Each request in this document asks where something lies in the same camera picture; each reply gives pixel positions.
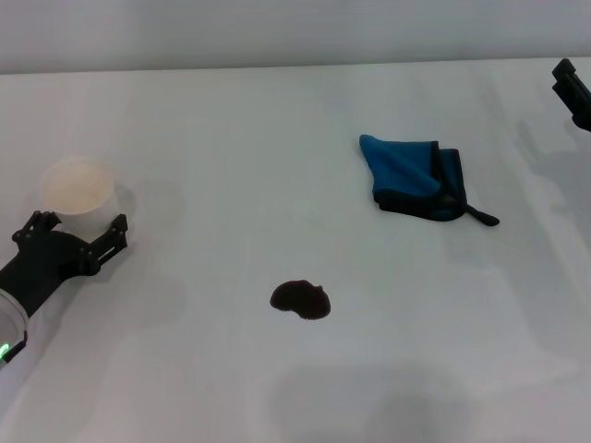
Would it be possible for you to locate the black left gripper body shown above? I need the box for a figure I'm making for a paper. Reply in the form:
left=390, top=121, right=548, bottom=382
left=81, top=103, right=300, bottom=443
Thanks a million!
left=0, top=229, right=96, bottom=319

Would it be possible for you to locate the white paper cup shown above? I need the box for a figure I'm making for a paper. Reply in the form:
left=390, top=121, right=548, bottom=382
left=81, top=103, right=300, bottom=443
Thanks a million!
left=40, top=155, right=120, bottom=235

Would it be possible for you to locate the blue rag with black edge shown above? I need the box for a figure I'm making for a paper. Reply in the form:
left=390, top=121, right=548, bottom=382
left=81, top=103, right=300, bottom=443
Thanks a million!
left=358, top=133, right=501, bottom=228

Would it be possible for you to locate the black liquid stain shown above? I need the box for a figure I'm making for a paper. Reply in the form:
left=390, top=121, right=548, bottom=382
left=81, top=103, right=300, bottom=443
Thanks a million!
left=269, top=279, right=333, bottom=321

